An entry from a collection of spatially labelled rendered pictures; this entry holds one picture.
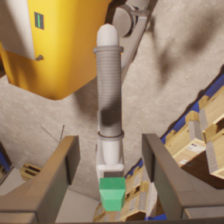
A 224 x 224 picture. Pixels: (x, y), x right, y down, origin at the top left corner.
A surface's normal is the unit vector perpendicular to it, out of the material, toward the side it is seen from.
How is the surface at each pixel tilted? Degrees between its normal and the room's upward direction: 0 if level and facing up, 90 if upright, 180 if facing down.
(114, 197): 47
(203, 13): 0
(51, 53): 14
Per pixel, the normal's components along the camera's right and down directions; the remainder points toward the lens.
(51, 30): -0.03, 0.74
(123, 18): -0.26, 0.67
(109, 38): 0.27, 0.33
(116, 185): -0.02, -0.72
